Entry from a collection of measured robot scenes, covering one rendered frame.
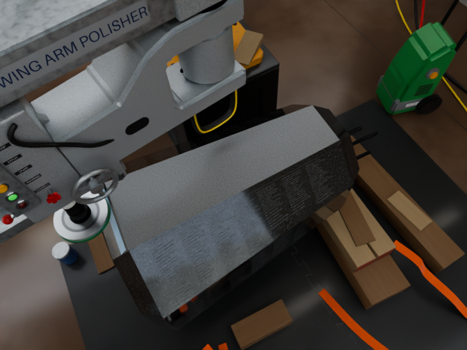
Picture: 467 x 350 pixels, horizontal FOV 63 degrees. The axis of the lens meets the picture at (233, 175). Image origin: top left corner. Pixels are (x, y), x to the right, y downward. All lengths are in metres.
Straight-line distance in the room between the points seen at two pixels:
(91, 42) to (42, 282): 1.86
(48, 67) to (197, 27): 0.41
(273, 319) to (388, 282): 0.64
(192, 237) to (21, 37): 0.96
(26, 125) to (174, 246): 0.77
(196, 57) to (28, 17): 0.49
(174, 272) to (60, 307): 1.06
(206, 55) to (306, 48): 2.15
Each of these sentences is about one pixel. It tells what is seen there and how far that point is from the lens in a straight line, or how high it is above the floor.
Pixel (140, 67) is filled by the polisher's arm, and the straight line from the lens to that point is 1.12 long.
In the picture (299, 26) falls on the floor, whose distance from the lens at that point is 3.52.
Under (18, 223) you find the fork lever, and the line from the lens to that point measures 1.41.
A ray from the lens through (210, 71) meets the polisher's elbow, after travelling 1.29.
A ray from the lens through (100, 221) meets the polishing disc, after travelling 1.57.
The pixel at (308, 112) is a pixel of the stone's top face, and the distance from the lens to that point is 1.80.
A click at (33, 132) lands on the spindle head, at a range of 1.08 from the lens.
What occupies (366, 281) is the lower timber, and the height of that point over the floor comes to 0.15.
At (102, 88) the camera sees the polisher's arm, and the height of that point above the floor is 1.40.
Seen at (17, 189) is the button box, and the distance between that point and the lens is 1.18.
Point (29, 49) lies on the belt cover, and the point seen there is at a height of 1.67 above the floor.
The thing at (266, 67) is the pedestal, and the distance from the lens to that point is 2.10.
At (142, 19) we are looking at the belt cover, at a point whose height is 1.62.
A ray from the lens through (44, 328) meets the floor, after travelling 2.53.
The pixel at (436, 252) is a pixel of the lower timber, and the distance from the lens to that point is 2.41.
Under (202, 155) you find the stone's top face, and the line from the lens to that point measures 1.67.
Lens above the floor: 2.21
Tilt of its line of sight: 60 degrees down
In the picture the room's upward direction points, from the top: 6 degrees counter-clockwise
